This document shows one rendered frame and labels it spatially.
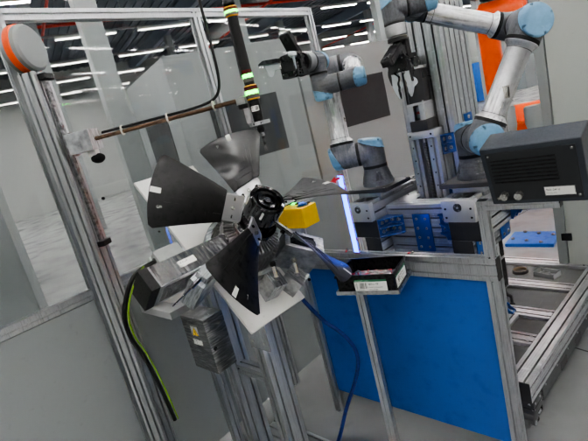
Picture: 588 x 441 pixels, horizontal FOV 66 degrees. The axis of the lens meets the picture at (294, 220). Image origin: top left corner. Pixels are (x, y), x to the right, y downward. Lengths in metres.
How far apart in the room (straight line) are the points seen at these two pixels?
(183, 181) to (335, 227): 1.62
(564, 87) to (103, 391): 2.68
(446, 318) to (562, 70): 1.62
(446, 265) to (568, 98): 1.50
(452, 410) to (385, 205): 0.92
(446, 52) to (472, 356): 1.25
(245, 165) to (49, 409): 1.15
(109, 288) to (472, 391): 1.41
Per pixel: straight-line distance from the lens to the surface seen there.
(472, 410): 1.99
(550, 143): 1.38
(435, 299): 1.77
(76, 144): 1.72
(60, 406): 2.01
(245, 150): 1.60
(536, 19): 1.85
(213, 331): 1.71
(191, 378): 2.25
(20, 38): 1.80
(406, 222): 2.15
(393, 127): 6.10
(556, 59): 2.89
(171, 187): 1.39
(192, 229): 1.62
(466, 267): 1.64
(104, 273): 1.79
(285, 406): 1.77
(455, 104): 2.17
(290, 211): 1.96
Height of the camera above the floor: 1.45
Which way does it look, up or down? 13 degrees down
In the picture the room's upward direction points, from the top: 14 degrees counter-clockwise
